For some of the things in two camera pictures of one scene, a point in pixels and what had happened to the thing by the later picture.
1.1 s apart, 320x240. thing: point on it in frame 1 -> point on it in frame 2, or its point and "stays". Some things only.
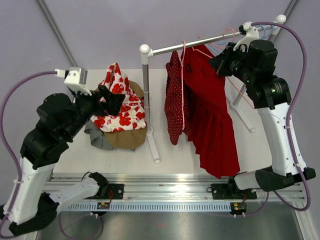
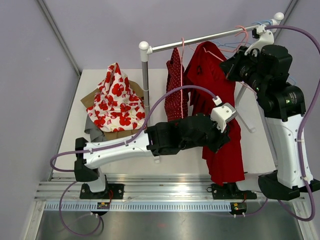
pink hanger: x=203 y=53 -> x=214 y=55
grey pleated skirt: x=97 y=136 stays
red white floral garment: x=132 y=116 stays
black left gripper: x=112 y=105 -> x=221 y=139
